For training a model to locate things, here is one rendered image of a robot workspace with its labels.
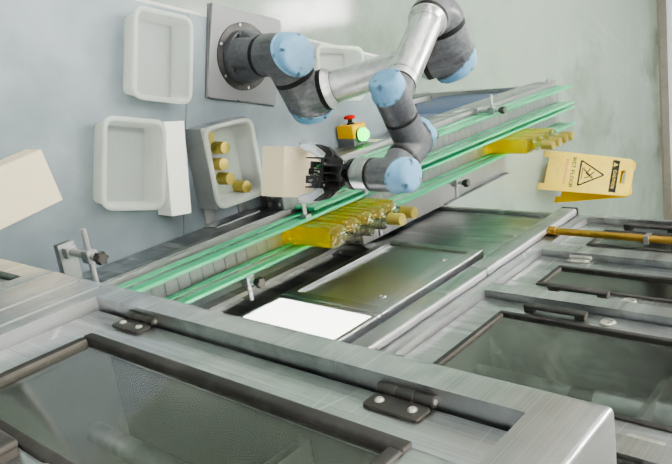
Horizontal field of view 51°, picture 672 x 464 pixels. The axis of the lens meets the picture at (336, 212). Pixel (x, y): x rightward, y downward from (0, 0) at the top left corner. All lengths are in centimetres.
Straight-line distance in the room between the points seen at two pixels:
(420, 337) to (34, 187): 90
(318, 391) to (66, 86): 124
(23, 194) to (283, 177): 57
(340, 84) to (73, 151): 70
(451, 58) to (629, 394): 91
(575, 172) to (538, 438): 474
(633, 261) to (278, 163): 95
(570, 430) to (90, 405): 46
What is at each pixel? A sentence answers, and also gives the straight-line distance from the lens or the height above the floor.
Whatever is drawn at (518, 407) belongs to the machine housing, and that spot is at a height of 207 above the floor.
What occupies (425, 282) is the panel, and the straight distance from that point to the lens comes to 181.
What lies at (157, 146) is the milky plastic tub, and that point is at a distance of 183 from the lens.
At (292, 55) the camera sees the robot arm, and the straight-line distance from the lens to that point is 188.
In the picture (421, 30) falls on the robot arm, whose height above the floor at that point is 138.
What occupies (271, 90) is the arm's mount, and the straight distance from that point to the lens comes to 213.
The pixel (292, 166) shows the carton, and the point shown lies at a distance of 167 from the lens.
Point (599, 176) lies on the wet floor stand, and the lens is 522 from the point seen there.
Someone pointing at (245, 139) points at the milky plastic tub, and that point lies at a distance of 199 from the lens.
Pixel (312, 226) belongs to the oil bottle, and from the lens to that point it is 191.
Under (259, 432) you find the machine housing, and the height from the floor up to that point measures 188.
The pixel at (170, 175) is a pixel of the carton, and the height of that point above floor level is 81.
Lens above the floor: 232
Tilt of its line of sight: 42 degrees down
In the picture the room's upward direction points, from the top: 95 degrees clockwise
